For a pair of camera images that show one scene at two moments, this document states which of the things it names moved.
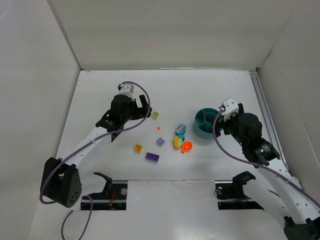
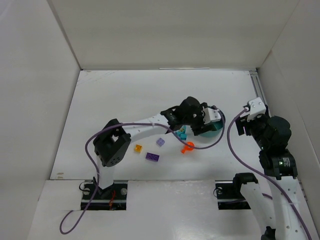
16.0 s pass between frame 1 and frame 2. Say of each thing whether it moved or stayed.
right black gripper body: moved
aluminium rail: stayed
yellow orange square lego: stayed
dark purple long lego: stayed
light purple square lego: stayed
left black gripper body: moved
